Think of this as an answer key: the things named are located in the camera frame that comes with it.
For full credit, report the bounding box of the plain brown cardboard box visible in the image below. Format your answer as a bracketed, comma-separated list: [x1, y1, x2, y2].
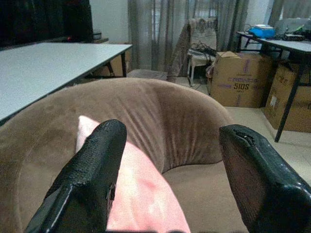
[264, 63, 311, 133]

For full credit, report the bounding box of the brown round velvet sofa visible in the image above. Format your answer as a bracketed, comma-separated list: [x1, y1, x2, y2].
[0, 77, 250, 233]

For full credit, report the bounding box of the black gadget on grey table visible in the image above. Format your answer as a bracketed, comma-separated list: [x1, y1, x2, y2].
[281, 33, 305, 42]

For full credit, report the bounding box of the white small side table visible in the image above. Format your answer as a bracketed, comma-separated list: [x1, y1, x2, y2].
[187, 50, 217, 87]

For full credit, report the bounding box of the white folding table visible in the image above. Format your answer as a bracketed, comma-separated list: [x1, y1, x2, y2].
[0, 42, 133, 122]

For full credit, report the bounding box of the blue device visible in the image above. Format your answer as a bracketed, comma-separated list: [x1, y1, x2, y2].
[248, 24, 276, 39]

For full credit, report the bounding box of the grey sheer curtain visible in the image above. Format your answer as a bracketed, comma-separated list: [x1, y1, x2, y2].
[127, 0, 250, 73]
[268, 0, 311, 21]

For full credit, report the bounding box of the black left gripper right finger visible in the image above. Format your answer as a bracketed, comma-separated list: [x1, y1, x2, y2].
[219, 124, 311, 233]

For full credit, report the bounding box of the cardboard box with purple print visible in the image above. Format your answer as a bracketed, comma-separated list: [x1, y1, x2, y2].
[209, 50, 274, 109]

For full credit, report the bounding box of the black cable bundle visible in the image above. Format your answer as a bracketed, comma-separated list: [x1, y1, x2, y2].
[190, 41, 218, 59]

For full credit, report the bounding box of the pink pillow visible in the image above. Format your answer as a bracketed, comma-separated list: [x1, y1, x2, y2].
[75, 115, 191, 233]

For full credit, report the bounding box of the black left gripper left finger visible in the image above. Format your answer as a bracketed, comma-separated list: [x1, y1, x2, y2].
[25, 118, 128, 233]

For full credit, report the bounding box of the cardboard box under white table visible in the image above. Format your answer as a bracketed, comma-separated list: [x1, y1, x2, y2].
[93, 50, 132, 78]

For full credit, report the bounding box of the grey table with black legs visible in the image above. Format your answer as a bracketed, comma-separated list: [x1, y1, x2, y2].
[236, 31, 311, 143]

